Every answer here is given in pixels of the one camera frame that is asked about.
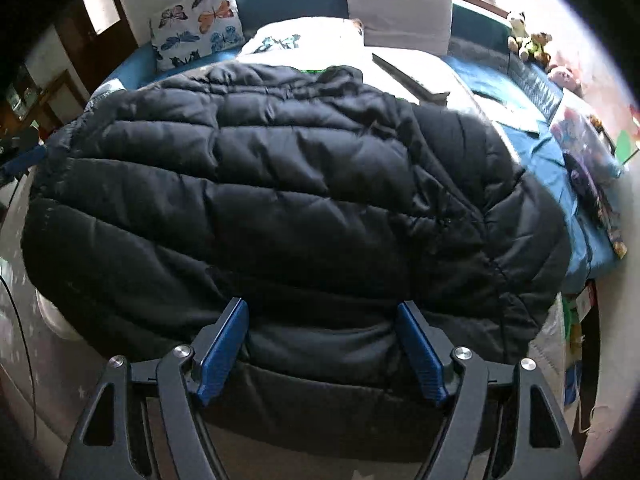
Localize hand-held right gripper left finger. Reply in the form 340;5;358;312
59;297;250;480

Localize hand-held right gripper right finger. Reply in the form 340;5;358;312
396;300;583;480

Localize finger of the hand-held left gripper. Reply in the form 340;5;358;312
0;146;48;180

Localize black puffer jacket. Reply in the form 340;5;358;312
21;62;573;463

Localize wooden display cabinet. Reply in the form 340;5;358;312
5;62;38;121

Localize wooden desk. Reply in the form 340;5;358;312
35;70;78;131

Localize grey patterned cloth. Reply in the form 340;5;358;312
85;80;126;111

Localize brown wooden door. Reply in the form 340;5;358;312
52;0;143;96

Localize colourful cardboard box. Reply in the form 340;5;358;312
562;280;598;406

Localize butterfly print pillow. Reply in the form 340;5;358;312
150;0;246;73

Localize pink plush toy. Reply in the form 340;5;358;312
547;65;583;93

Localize white pillow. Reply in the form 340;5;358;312
237;16;373;73

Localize brown plush toy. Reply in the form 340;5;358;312
520;32;553;63

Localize pale grey cushion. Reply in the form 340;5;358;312
345;0;453;53

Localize white plush toy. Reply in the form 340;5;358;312
507;10;531;43

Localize teal padded bed frame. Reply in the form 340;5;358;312
90;0;618;281

